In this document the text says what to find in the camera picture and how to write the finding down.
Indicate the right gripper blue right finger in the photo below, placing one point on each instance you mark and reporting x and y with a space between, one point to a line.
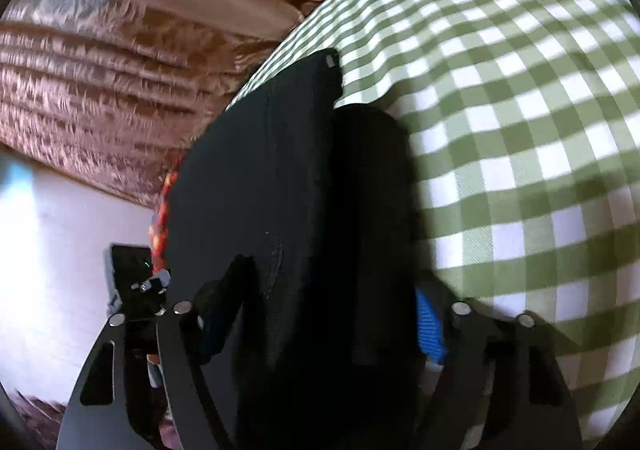
488 382

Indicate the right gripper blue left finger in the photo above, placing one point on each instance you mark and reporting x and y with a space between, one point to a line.
113 405

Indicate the black pants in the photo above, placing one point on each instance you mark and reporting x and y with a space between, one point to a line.
290 229

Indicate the multicoloured checkered pillow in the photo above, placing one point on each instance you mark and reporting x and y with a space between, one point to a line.
158 231

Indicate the brown floral curtain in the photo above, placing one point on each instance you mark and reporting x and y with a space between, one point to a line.
113 92

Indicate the green white checkered bedsheet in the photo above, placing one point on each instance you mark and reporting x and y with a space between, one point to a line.
523 122

